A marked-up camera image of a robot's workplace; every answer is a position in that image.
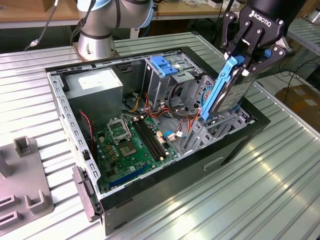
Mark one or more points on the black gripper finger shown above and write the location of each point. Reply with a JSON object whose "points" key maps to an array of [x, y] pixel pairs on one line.
{"points": [[228, 35], [255, 55]]}

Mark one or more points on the hard disk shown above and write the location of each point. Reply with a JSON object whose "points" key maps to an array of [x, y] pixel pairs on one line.
{"points": [[232, 97]]}

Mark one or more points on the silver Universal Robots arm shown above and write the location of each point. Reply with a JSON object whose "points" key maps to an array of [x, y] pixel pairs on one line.
{"points": [[100, 50]]}

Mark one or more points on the grey metal disk bay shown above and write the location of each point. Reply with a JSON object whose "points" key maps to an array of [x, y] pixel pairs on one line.
{"points": [[203, 135]]}

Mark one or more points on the small white boxes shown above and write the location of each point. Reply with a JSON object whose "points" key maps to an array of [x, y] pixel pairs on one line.
{"points": [[215, 3]]}

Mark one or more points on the metal slat side table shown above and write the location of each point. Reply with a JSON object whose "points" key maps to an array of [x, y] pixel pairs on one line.
{"points": [[307, 32]]}

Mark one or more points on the brown cardboard box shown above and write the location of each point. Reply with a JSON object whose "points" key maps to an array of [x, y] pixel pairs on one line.
{"points": [[302, 102]]}

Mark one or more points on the blue plastic bay latch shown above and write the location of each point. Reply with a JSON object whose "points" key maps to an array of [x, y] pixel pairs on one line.
{"points": [[163, 66]]}

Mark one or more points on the grey optical drive cage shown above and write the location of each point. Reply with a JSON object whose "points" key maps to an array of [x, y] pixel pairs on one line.
{"points": [[155, 85]]}

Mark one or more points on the black RAM slot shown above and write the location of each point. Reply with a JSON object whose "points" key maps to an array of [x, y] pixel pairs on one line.
{"points": [[154, 138], [151, 139], [145, 141], [148, 140]]}

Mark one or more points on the grey power supply unit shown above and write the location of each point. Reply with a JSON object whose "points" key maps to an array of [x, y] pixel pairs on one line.
{"points": [[95, 105]]}

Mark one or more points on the CPU socket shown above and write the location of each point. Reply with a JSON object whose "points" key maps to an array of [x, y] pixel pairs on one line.
{"points": [[128, 150]]}

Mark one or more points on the green motherboard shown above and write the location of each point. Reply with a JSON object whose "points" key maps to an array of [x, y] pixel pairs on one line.
{"points": [[142, 162]]}

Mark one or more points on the black case fan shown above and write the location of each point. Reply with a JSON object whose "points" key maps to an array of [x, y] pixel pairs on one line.
{"points": [[86, 130]]}

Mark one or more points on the black open PC case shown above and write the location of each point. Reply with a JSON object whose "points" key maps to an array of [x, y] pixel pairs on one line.
{"points": [[162, 200]]}

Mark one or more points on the blue expansion slot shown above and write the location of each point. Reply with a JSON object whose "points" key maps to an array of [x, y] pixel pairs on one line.
{"points": [[128, 176]]}

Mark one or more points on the plain cardboard box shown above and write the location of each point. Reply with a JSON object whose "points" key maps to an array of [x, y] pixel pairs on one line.
{"points": [[47, 5]]}

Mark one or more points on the grey black case latch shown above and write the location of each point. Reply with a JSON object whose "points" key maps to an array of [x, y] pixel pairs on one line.
{"points": [[85, 190]]}

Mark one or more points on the grey parts rack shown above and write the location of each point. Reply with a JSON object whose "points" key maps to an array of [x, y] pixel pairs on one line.
{"points": [[25, 175]]}

